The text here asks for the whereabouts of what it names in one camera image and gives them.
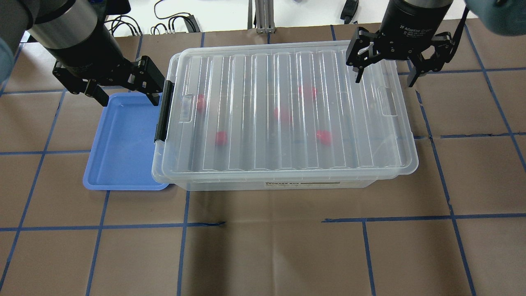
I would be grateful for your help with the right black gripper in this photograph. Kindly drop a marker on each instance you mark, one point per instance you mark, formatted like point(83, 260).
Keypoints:
point(411, 24)

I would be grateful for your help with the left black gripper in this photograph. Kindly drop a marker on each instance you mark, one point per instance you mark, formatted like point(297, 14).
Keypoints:
point(87, 52)

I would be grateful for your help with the red block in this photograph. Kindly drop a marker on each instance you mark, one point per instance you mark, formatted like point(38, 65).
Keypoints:
point(324, 137)
point(307, 93)
point(201, 103)
point(282, 115)
point(221, 138)

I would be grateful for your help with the clear plastic box lid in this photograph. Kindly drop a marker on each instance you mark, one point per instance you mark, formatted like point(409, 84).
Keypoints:
point(283, 109)

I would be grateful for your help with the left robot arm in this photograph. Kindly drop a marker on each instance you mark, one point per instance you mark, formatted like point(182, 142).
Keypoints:
point(55, 23)

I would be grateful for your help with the blue plastic tray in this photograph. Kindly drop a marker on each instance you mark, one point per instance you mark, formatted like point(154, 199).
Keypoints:
point(122, 152)

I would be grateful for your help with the clear plastic storage box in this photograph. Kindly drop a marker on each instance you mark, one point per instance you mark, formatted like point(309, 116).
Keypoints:
point(279, 183)

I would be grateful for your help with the black connector plug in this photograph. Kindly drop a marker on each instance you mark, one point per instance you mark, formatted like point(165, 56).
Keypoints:
point(349, 10)

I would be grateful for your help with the black box latch handle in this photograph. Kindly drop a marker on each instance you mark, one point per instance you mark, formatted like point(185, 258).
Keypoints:
point(164, 112)

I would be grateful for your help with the aluminium profile post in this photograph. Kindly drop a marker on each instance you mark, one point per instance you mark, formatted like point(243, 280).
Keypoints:
point(261, 16)

